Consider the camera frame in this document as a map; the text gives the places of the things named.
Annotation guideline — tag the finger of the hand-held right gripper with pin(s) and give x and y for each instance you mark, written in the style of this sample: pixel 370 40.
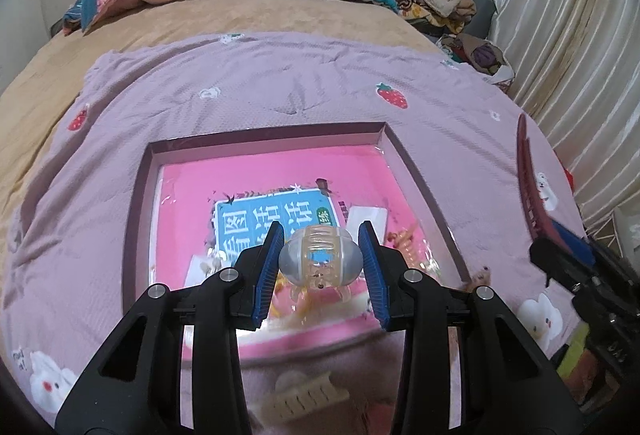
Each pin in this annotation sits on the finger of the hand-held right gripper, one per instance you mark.
pixel 575 242
pixel 555 260

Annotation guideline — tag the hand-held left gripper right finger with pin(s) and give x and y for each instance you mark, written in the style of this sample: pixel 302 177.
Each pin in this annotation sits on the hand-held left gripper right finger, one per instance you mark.
pixel 372 275

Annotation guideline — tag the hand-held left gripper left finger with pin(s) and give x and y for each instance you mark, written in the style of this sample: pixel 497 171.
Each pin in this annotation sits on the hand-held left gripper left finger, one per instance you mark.
pixel 267 275

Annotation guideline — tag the orange spiral hair clip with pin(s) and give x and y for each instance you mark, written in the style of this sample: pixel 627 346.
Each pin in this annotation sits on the orange spiral hair clip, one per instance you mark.
pixel 407 242

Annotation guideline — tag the white packet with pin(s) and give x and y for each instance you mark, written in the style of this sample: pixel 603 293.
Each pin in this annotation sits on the white packet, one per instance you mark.
pixel 372 217

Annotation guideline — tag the white earring card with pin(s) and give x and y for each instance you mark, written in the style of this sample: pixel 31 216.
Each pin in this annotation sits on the white earring card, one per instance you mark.
pixel 200 267

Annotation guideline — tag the pink shallow box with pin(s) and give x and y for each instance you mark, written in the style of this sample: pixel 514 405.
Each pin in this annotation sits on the pink shallow box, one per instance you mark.
pixel 137 195

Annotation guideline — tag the green sheet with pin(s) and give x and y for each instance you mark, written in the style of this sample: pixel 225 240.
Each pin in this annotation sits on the green sheet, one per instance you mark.
pixel 575 345

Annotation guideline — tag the tan polka dot hair bow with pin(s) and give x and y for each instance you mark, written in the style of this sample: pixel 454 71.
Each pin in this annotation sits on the tan polka dot hair bow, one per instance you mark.
pixel 482 277

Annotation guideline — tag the cream claw hair clip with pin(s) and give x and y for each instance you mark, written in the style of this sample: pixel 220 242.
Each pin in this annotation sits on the cream claw hair clip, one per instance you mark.
pixel 300 400

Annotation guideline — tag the purple cartoon print blanket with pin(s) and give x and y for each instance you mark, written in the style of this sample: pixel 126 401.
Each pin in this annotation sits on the purple cartoon print blanket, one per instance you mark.
pixel 300 80

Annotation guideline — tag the white curtain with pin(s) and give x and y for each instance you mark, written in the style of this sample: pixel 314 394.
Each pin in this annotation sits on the white curtain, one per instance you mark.
pixel 565 40

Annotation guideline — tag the fabric bag with clothes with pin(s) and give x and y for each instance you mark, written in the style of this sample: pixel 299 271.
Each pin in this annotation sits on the fabric bag with clothes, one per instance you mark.
pixel 480 57

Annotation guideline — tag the tan bed sheet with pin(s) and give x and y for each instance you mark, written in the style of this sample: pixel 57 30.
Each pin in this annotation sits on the tan bed sheet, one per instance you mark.
pixel 200 20

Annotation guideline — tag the white wardrobe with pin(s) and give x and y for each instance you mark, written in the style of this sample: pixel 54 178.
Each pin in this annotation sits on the white wardrobe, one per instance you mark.
pixel 20 15

